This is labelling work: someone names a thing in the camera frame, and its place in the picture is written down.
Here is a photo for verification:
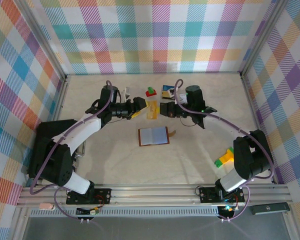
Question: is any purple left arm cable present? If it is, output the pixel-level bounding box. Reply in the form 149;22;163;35
29;79;116;223

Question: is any small electronics board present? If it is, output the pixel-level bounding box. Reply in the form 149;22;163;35
76;206;101;216
218;204;238;213

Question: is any aluminium side rail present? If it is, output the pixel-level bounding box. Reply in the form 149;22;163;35
48;74;71;123
239;73;278;185

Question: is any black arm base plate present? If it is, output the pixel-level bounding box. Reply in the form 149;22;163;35
66;187;113;205
198;186;246;204

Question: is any red and green toy block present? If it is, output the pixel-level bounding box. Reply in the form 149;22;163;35
144;86;158;98

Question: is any card box with blue top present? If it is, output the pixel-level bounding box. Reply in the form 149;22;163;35
161;84;177;93

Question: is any black flat device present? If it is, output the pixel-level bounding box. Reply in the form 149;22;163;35
249;202;290;216

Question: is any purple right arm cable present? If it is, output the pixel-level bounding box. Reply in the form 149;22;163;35
173;79;275;222

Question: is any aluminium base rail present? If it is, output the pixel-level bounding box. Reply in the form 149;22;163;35
16;183;294;208

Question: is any yellow and green toy block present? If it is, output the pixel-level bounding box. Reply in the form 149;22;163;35
214;146;235;168

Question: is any brown leather card holder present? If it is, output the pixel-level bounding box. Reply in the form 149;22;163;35
137;126;177;148

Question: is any black hard case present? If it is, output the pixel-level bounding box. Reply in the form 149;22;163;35
27;119;87;180

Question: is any grey slotted cable duct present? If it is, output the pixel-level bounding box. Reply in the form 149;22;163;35
29;206;221;218

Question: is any aluminium frame post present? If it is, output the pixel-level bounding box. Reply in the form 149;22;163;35
16;0;68;82
238;0;290;80

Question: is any pink eraser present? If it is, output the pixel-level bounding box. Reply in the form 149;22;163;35
38;202;56;211

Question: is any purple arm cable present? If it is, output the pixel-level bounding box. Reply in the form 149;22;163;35
173;79;275;222
29;79;116;223

